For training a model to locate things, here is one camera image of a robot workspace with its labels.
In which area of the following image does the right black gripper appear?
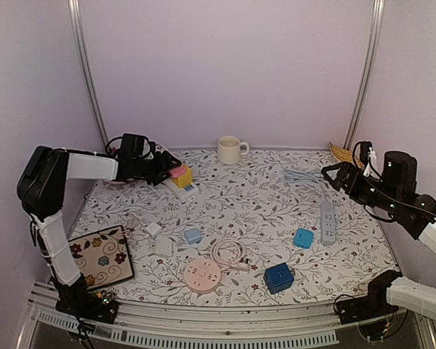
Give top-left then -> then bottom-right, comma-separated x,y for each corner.
322,161 -> 401,213

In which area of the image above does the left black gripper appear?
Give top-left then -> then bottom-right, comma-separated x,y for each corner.
133,150 -> 182,185

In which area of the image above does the pink plug adapter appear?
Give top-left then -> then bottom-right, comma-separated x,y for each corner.
169,164 -> 187,178

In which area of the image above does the yellow cube adapter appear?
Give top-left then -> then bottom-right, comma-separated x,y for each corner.
171,164 -> 193,189

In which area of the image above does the white power strip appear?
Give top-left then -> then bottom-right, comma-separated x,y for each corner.
163,178 -> 200,203

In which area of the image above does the small white charger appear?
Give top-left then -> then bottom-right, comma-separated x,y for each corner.
144,222 -> 162,239

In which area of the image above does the light blue power strip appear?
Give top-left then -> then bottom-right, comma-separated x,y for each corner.
320,201 -> 336,246

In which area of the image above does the light blue plug adapter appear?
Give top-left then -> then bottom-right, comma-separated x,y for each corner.
184,228 -> 202,245

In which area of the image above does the cyan plug adapter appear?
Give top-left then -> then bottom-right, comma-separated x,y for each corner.
293,228 -> 314,249

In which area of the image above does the white plug adapter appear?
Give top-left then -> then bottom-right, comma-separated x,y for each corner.
154,235 -> 174,258

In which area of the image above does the pink round socket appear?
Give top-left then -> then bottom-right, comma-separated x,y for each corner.
183,258 -> 222,294

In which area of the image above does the dark blue cube adapter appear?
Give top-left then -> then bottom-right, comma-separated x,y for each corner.
263,262 -> 294,294

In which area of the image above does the white cartoon plug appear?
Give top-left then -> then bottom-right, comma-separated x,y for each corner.
156,145 -> 168,153

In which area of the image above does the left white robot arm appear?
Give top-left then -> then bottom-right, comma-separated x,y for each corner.
17,145 -> 182,287

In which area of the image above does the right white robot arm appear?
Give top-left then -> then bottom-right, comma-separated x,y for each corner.
321,151 -> 436,324

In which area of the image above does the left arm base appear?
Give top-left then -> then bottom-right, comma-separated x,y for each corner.
55,291 -> 119,324

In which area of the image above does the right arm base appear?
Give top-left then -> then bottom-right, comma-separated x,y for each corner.
333,294 -> 399,342

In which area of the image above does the yellow leaf dish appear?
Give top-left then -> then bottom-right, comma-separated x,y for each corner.
329,143 -> 354,164

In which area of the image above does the cream mug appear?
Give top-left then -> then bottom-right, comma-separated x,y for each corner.
217,135 -> 250,164

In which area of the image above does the floral square coaster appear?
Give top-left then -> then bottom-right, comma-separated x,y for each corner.
68,225 -> 134,291

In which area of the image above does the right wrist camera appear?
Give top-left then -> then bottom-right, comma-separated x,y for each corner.
360,141 -> 379,177

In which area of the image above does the light blue coiled cable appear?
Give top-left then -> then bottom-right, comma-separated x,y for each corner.
283,167 -> 334,203

